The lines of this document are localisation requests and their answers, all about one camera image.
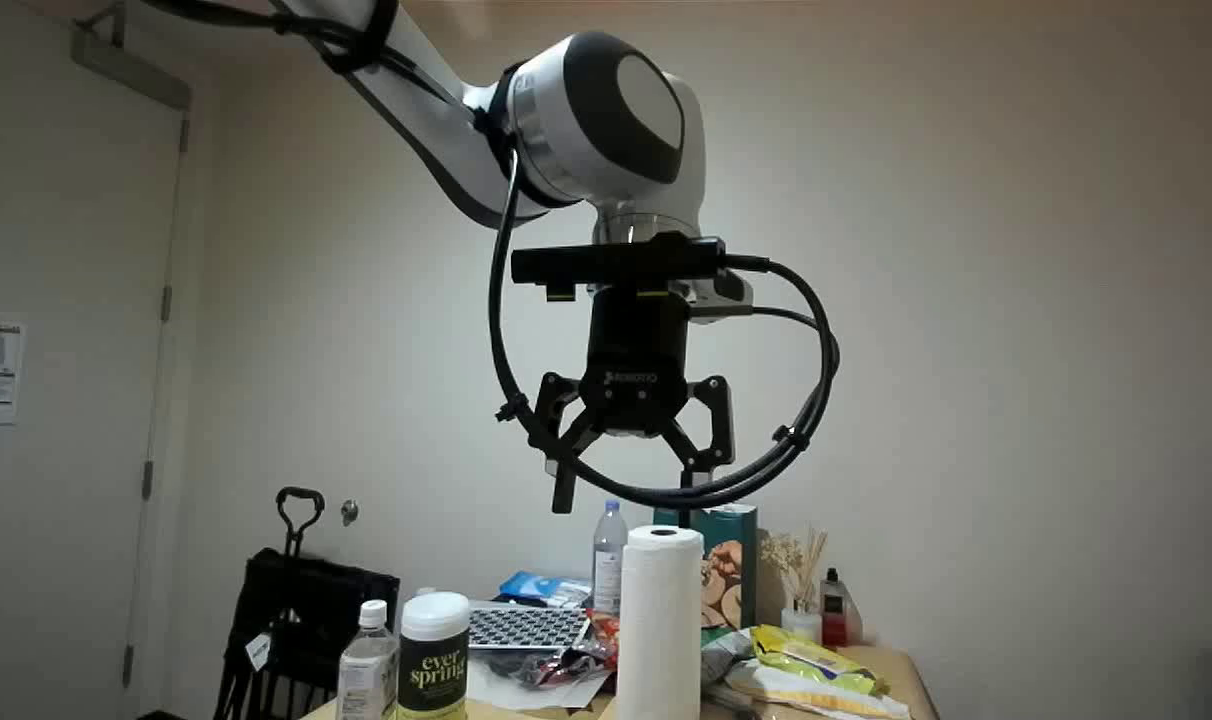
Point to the yellow snack packet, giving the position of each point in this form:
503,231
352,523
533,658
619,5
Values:
808,663

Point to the blue tissue packet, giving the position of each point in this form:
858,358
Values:
540,588

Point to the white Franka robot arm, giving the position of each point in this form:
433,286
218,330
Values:
591,115

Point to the green paper gift bag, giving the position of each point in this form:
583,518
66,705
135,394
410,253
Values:
728,573

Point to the small metal wall hook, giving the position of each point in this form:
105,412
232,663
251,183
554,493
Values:
350,511

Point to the grey door closer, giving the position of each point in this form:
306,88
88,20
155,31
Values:
130,64

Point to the tall clear water bottle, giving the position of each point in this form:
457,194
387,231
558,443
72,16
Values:
610,562

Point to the white paper towel roll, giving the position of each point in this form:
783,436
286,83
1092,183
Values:
657,626

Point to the wooden sticks in cup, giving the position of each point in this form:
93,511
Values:
798,573

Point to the white lidded jar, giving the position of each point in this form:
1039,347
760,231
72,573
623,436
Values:
433,663

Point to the white papers pile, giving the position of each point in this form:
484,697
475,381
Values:
526,684

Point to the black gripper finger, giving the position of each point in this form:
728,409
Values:
718,418
560,483

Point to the small red sauce bottle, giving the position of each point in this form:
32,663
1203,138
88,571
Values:
833,619

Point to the small clear white-capped bottle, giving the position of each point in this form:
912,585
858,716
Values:
364,667

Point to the white door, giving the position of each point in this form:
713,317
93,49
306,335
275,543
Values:
70,401

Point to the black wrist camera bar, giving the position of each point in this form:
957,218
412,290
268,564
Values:
619,260

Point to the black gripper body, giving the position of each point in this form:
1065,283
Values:
641,354

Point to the black grid tray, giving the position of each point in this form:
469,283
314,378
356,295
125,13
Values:
526,626

